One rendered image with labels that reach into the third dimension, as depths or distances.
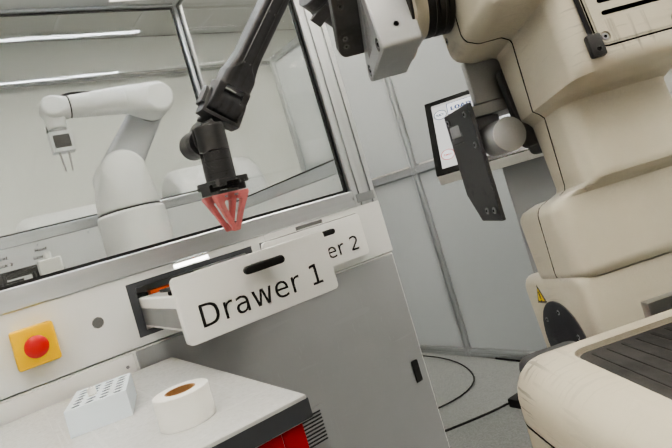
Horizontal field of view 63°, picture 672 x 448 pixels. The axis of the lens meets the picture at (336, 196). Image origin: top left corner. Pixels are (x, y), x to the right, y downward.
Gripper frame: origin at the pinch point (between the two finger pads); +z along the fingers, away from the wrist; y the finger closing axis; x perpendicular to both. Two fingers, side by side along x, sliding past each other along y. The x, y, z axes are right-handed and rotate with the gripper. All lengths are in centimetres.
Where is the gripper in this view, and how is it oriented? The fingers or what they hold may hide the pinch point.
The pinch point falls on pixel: (232, 226)
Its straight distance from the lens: 105.8
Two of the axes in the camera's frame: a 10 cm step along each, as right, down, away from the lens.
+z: 2.2, 9.7, 0.4
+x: -8.0, 2.1, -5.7
